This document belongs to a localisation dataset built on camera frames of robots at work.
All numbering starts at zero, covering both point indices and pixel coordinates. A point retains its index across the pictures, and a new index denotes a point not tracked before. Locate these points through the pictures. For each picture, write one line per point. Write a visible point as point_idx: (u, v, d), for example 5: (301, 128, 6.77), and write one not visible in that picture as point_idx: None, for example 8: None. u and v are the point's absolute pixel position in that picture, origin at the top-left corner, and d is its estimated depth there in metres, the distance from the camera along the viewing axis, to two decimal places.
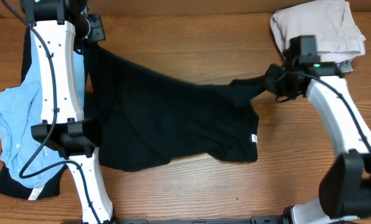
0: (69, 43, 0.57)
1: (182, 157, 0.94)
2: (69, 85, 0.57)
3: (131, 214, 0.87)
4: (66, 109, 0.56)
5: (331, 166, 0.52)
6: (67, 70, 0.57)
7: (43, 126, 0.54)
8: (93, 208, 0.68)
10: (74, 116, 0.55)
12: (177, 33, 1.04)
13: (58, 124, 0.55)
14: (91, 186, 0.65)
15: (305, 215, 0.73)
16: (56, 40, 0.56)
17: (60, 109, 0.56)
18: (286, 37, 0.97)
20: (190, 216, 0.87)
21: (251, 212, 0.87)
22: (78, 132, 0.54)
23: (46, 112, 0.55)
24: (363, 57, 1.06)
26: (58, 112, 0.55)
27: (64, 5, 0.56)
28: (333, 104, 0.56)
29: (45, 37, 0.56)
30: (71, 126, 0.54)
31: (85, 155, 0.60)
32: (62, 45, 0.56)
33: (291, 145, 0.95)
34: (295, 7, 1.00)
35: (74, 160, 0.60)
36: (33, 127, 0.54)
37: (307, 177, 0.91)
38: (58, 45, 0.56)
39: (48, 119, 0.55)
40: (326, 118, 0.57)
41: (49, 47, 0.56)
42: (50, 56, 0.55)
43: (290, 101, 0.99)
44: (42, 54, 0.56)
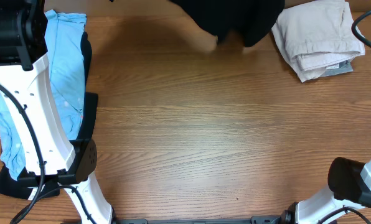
0: (43, 84, 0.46)
1: (183, 157, 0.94)
2: (52, 137, 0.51)
3: (131, 214, 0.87)
4: (53, 161, 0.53)
5: (335, 166, 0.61)
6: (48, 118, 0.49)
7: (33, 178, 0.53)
8: (93, 220, 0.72)
10: (65, 167, 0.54)
12: None
13: (47, 175, 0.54)
14: (87, 201, 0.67)
15: (309, 206, 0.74)
16: (26, 89, 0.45)
17: (47, 162, 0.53)
18: (286, 37, 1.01)
20: (190, 217, 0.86)
21: (250, 212, 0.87)
22: (72, 182, 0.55)
23: (32, 165, 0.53)
24: (361, 58, 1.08)
26: (27, 110, 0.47)
27: (24, 33, 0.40)
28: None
29: (12, 87, 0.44)
30: (62, 177, 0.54)
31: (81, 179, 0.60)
32: (35, 94, 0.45)
33: (292, 144, 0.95)
34: (295, 7, 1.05)
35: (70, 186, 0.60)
36: (20, 178, 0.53)
37: (307, 177, 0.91)
38: (30, 94, 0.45)
39: (35, 171, 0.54)
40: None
41: (19, 98, 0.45)
42: (23, 111, 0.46)
43: (289, 101, 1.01)
44: (10, 105, 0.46)
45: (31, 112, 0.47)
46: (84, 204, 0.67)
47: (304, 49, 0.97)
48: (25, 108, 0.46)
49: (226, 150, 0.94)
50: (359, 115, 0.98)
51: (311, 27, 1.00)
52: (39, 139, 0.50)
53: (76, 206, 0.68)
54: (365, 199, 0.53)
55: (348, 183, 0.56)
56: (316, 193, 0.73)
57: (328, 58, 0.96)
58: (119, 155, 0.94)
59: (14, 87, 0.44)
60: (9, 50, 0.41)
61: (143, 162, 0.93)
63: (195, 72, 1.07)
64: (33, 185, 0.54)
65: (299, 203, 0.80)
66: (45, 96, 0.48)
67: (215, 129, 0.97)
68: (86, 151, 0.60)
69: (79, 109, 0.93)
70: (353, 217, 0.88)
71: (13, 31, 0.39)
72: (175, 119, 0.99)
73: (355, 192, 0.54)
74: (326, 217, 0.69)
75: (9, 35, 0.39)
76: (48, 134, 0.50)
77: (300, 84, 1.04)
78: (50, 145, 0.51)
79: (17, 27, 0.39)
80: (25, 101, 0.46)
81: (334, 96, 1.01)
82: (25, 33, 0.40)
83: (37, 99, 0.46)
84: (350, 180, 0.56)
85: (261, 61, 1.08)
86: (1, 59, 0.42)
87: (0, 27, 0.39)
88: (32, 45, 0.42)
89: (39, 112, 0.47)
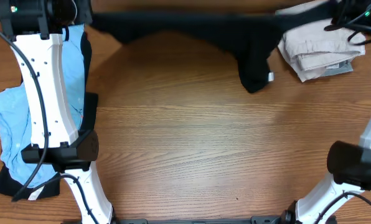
0: (55, 58, 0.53)
1: (182, 157, 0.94)
2: (60, 109, 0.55)
3: (131, 214, 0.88)
4: (58, 133, 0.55)
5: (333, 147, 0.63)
6: (57, 88, 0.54)
7: (35, 150, 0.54)
8: (92, 214, 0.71)
10: (68, 140, 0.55)
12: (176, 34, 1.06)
13: (49, 148, 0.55)
14: (88, 194, 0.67)
15: (309, 201, 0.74)
16: (40, 57, 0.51)
17: (51, 133, 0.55)
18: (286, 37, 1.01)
20: (190, 216, 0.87)
21: (250, 212, 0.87)
22: (73, 156, 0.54)
23: (37, 136, 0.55)
24: (363, 57, 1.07)
26: (40, 79, 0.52)
27: (46, 12, 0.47)
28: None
29: (28, 54, 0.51)
30: (65, 149, 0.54)
31: (81, 168, 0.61)
32: (48, 63, 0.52)
33: (291, 145, 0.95)
34: None
35: (70, 175, 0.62)
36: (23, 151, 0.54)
37: (307, 177, 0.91)
38: (44, 62, 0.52)
39: (40, 144, 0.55)
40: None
41: (34, 65, 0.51)
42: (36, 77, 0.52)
43: (289, 101, 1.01)
44: (26, 72, 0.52)
45: (42, 81, 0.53)
46: (84, 196, 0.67)
47: (304, 49, 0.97)
48: (38, 76, 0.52)
49: (226, 150, 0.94)
50: (359, 115, 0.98)
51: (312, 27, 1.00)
52: (46, 108, 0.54)
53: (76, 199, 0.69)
54: (367, 157, 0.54)
55: (347, 149, 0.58)
56: (314, 188, 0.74)
57: (327, 57, 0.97)
58: (119, 155, 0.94)
59: (30, 55, 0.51)
60: (31, 22, 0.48)
61: (143, 162, 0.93)
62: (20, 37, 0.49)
63: (195, 71, 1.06)
64: (35, 157, 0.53)
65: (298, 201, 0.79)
66: (57, 68, 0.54)
67: (215, 129, 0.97)
68: (86, 140, 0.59)
69: (78, 109, 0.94)
70: (353, 217, 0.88)
71: (37, 10, 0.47)
72: (175, 119, 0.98)
73: (356, 151, 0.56)
74: (327, 210, 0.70)
75: (32, 12, 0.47)
76: (56, 103, 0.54)
77: (300, 83, 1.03)
78: (56, 116, 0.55)
79: (41, 5, 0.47)
80: (39, 68, 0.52)
81: (334, 96, 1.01)
82: (46, 10, 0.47)
83: (50, 67, 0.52)
84: (350, 148, 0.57)
85: None
86: (23, 32, 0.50)
87: (27, 2, 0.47)
88: (51, 20, 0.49)
89: (50, 80, 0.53)
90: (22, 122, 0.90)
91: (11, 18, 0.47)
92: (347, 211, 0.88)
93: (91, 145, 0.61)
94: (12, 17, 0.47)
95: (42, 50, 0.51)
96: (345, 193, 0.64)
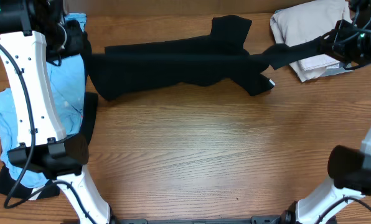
0: (40, 55, 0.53)
1: (183, 157, 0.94)
2: (46, 104, 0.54)
3: (131, 214, 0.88)
4: (45, 129, 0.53)
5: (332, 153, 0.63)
6: (42, 82, 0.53)
7: (22, 149, 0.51)
8: (90, 216, 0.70)
10: (55, 135, 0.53)
12: (177, 33, 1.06)
13: (38, 145, 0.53)
14: (83, 198, 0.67)
15: (309, 203, 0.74)
16: (25, 53, 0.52)
17: (38, 130, 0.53)
18: (286, 37, 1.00)
20: (190, 217, 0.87)
21: (251, 212, 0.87)
22: (61, 152, 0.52)
23: (22, 134, 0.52)
24: None
26: (24, 75, 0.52)
27: (28, 12, 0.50)
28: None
29: (12, 51, 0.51)
30: (51, 146, 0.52)
31: (74, 173, 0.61)
32: (33, 58, 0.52)
33: (291, 144, 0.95)
34: (295, 7, 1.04)
35: (61, 180, 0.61)
36: (9, 152, 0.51)
37: (307, 177, 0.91)
38: (28, 58, 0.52)
39: (27, 142, 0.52)
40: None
41: (18, 62, 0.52)
42: (20, 73, 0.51)
43: (290, 100, 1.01)
44: (10, 70, 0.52)
45: (27, 78, 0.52)
46: (80, 200, 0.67)
47: None
48: (23, 73, 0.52)
49: (226, 150, 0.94)
50: (359, 115, 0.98)
51: (311, 28, 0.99)
52: (32, 106, 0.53)
53: (73, 203, 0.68)
54: (368, 164, 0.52)
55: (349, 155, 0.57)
56: (315, 190, 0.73)
57: (327, 58, 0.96)
58: (119, 155, 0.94)
59: (14, 51, 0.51)
60: (13, 18, 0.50)
61: (143, 162, 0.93)
62: (4, 35, 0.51)
63: None
64: (22, 157, 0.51)
65: (299, 201, 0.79)
66: (42, 67, 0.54)
67: (215, 129, 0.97)
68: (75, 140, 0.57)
69: (79, 109, 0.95)
70: (353, 217, 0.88)
71: (19, 10, 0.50)
72: (176, 119, 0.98)
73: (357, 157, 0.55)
74: (327, 213, 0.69)
75: (15, 12, 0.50)
76: (42, 99, 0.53)
77: (300, 83, 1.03)
78: (42, 111, 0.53)
79: (23, 6, 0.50)
80: (23, 65, 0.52)
81: (334, 96, 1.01)
82: (28, 10, 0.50)
83: (34, 64, 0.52)
84: (350, 154, 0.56)
85: None
86: (7, 31, 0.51)
87: (9, 4, 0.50)
88: (33, 20, 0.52)
89: (35, 76, 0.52)
90: None
91: None
92: (347, 211, 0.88)
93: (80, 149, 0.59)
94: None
95: (27, 46, 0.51)
96: (345, 198, 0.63)
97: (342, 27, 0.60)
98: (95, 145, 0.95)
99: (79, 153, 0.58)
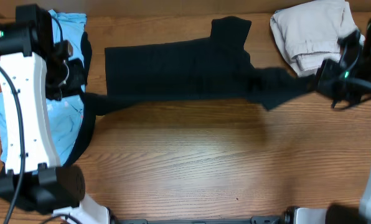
0: (39, 77, 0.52)
1: (183, 157, 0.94)
2: (40, 127, 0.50)
3: (131, 214, 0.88)
4: (36, 152, 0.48)
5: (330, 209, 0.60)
6: (37, 102, 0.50)
7: (9, 178, 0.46)
8: None
10: (46, 161, 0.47)
12: (177, 34, 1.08)
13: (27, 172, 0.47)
14: (84, 218, 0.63)
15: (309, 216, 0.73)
16: (23, 74, 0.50)
17: (28, 154, 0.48)
18: (286, 37, 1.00)
20: (190, 216, 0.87)
21: (250, 213, 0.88)
22: (51, 181, 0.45)
23: (12, 159, 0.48)
24: None
26: (20, 96, 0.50)
27: (32, 37, 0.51)
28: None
29: (10, 72, 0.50)
30: (42, 173, 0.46)
31: (71, 206, 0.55)
32: (30, 79, 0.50)
33: (291, 145, 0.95)
34: (295, 7, 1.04)
35: (61, 213, 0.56)
36: None
37: (307, 177, 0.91)
38: (25, 79, 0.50)
39: (15, 168, 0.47)
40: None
41: (15, 83, 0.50)
42: (16, 93, 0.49)
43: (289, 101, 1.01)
44: (7, 91, 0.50)
45: (23, 99, 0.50)
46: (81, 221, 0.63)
47: (304, 49, 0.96)
48: (19, 93, 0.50)
49: (226, 150, 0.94)
50: (359, 115, 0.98)
51: (311, 28, 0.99)
52: (26, 127, 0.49)
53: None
54: None
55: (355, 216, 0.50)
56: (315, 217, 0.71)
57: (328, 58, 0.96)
58: (119, 156, 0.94)
59: (12, 72, 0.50)
60: (16, 45, 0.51)
61: (143, 162, 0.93)
62: (4, 57, 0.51)
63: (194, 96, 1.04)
64: (9, 186, 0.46)
65: (299, 208, 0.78)
66: (40, 88, 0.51)
67: (215, 129, 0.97)
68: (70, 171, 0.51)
69: (79, 109, 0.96)
70: None
71: (23, 36, 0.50)
72: (176, 119, 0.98)
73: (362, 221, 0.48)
74: None
75: (18, 38, 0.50)
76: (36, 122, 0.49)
77: None
78: (35, 133, 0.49)
79: (27, 33, 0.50)
80: (20, 86, 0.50)
81: None
82: (31, 37, 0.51)
83: (31, 85, 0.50)
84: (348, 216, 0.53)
85: (262, 61, 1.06)
86: (7, 53, 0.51)
87: (13, 31, 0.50)
88: (38, 49, 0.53)
89: (30, 96, 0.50)
90: None
91: None
92: None
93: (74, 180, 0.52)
94: None
95: (26, 67, 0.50)
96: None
97: (328, 67, 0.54)
98: (95, 146, 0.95)
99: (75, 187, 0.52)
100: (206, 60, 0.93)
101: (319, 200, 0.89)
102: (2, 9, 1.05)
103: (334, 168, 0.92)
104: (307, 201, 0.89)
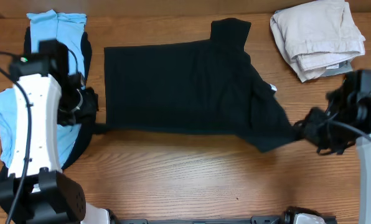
0: (52, 97, 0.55)
1: (183, 157, 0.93)
2: (47, 135, 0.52)
3: (131, 214, 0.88)
4: (40, 159, 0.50)
5: None
6: (48, 115, 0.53)
7: (10, 182, 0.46)
8: None
10: (48, 165, 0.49)
12: (177, 34, 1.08)
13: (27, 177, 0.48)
14: None
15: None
16: (38, 90, 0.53)
17: (33, 160, 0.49)
18: (286, 37, 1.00)
20: (190, 216, 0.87)
21: (250, 212, 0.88)
22: (51, 185, 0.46)
23: (17, 163, 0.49)
24: (363, 57, 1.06)
26: (33, 108, 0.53)
27: (51, 65, 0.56)
28: None
29: (27, 89, 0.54)
30: (42, 177, 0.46)
31: None
32: (44, 95, 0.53)
33: (292, 144, 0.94)
34: (295, 7, 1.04)
35: None
36: None
37: (307, 177, 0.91)
38: (40, 95, 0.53)
39: (17, 172, 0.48)
40: (366, 178, 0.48)
41: (30, 97, 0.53)
42: (29, 106, 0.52)
43: (289, 101, 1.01)
44: (22, 105, 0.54)
45: (35, 112, 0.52)
46: None
47: (304, 49, 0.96)
48: (32, 106, 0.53)
49: (225, 150, 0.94)
50: None
51: (311, 28, 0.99)
52: (33, 134, 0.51)
53: None
54: None
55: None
56: None
57: (327, 58, 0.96)
58: (119, 156, 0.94)
59: (29, 89, 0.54)
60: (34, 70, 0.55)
61: (143, 162, 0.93)
62: (23, 78, 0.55)
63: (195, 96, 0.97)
64: (8, 191, 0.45)
65: (299, 214, 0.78)
66: (51, 106, 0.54)
67: None
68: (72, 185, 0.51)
69: None
70: (353, 217, 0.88)
71: (43, 62, 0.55)
72: None
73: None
74: None
75: (38, 63, 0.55)
76: (44, 130, 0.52)
77: (300, 83, 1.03)
78: (40, 140, 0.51)
79: (47, 60, 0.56)
80: (35, 101, 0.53)
81: None
82: (51, 65, 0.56)
83: (44, 100, 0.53)
84: None
85: (262, 61, 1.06)
86: (27, 74, 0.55)
87: (35, 58, 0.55)
88: (56, 77, 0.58)
89: (42, 110, 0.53)
90: None
91: (20, 66, 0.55)
92: (347, 211, 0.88)
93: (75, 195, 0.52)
94: (21, 66, 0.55)
95: (42, 84, 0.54)
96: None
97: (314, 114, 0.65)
98: (95, 146, 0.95)
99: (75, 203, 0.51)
100: (207, 61, 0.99)
101: (319, 200, 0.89)
102: (2, 9, 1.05)
103: (335, 168, 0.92)
104: (308, 201, 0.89)
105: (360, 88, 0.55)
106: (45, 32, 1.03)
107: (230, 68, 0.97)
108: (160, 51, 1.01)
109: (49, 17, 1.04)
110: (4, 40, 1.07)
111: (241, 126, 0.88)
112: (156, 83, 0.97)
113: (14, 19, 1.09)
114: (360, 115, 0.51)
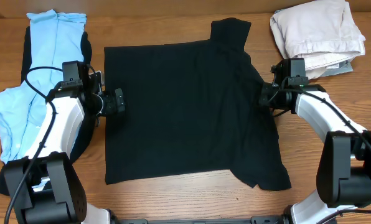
0: (73, 112, 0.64)
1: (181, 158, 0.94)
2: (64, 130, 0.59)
3: (131, 214, 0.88)
4: (53, 147, 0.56)
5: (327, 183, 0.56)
6: (68, 122, 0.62)
7: (20, 167, 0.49)
8: None
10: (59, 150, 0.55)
12: (177, 33, 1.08)
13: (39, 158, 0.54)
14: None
15: (304, 214, 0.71)
16: (64, 106, 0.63)
17: (46, 146, 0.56)
18: (286, 36, 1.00)
20: (190, 216, 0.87)
21: (251, 213, 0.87)
22: (58, 164, 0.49)
23: (32, 149, 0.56)
24: (363, 57, 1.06)
26: (57, 116, 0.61)
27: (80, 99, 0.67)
28: (313, 101, 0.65)
29: (57, 104, 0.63)
30: (49, 162, 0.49)
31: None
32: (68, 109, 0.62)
33: (292, 144, 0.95)
34: (294, 7, 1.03)
35: None
36: (5, 167, 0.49)
37: (307, 177, 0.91)
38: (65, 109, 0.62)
39: (30, 155, 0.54)
40: (314, 117, 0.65)
41: (57, 109, 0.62)
42: (55, 113, 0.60)
43: None
44: (49, 111, 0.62)
45: (58, 118, 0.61)
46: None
47: (304, 49, 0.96)
48: (57, 114, 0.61)
49: None
50: (358, 115, 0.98)
51: (311, 27, 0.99)
52: (52, 129, 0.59)
53: None
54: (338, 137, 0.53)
55: (327, 152, 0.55)
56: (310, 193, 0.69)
57: (327, 58, 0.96)
58: None
59: (59, 103, 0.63)
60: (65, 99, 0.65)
61: None
62: (56, 99, 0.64)
63: (192, 98, 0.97)
64: (17, 172, 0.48)
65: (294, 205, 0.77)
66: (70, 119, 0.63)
67: None
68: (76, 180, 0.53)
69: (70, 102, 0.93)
70: (353, 217, 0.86)
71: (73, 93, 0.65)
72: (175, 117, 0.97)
73: (330, 149, 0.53)
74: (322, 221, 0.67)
75: (68, 93, 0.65)
76: (61, 127, 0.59)
77: None
78: (57, 134, 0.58)
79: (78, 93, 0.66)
80: (60, 111, 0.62)
81: (334, 96, 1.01)
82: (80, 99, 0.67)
83: (66, 111, 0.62)
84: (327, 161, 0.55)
85: (262, 60, 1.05)
86: (57, 96, 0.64)
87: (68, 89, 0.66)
88: (84, 106, 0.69)
89: (65, 116, 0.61)
90: (22, 122, 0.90)
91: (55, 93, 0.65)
92: None
93: (77, 190, 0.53)
94: (56, 93, 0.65)
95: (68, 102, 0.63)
96: (340, 211, 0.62)
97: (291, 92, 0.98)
98: (95, 146, 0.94)
99: (76, 198, 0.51)
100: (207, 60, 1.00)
101: None
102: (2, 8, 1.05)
103: None
104: None
105: (291, 71, 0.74)
106: (45, 31, 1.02)
107: (230, 70, 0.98)
108: (159, 51, 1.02)
109: (49, 17, 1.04)
110: (4, 40, 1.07)
111: (237, 135, 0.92)
112: (155, 86, 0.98)
113: (13, 18, 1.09)
114: (288, 98, 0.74)
